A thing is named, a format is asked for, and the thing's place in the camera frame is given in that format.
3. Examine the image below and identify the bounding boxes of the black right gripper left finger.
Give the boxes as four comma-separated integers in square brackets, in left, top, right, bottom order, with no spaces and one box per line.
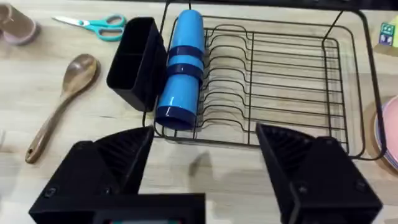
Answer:
[29,125,155,216]

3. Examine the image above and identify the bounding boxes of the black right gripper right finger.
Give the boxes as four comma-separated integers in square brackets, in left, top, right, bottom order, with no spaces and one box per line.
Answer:
[255,123,384,224]

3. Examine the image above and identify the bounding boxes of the wooden spoon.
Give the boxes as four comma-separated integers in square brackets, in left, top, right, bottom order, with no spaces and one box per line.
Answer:
[24,53,100,165]

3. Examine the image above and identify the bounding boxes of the pink plate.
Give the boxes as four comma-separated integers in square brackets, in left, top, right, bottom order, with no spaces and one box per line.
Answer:
[374,95,398,171]

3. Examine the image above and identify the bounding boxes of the black plastic cutlery holder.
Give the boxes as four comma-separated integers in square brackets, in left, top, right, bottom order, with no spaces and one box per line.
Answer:
[106,16,168,113]

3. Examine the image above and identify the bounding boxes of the blue bottle with dark bands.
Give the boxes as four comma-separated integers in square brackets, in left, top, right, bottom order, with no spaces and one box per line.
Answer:
[155,9,206,131]

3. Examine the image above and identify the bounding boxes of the box with green label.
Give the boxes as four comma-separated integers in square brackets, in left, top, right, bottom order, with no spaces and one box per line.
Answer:
[373,15,398,57]

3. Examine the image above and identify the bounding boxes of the pink cup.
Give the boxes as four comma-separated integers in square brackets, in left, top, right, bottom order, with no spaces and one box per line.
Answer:
[0,2,40,46]

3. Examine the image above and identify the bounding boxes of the black wire dish rack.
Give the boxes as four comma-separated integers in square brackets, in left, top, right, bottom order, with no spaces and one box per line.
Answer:
[142,0,387,161]

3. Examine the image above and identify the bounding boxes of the teal handled scissors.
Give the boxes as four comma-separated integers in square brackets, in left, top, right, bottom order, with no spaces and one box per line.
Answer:
[51,14,127,42]

